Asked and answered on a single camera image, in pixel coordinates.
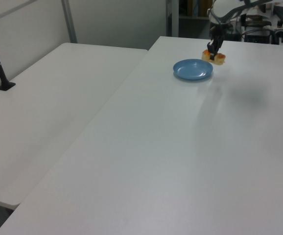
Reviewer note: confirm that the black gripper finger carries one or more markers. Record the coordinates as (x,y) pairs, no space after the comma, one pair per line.
(212,50)
(219,47)

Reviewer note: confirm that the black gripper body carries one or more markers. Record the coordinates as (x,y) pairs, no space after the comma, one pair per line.
(218,35)

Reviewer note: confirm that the bread with orange topping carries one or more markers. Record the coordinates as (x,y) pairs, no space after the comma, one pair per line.
(221,58)

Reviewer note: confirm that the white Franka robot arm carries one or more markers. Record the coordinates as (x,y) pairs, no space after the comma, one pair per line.
(221,9)

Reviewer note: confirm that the blue round plate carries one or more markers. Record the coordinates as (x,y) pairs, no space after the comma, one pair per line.
(193,69)

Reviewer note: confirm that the black equipment box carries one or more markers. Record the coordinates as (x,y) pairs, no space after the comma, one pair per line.
(257,37)

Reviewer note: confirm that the brown flat object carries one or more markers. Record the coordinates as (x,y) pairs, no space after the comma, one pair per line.
(257,22)

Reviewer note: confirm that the grey partition post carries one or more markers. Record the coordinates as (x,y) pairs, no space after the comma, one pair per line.
(172,17)

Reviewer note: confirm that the silver partition post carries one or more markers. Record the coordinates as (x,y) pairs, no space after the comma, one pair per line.
(69,22)

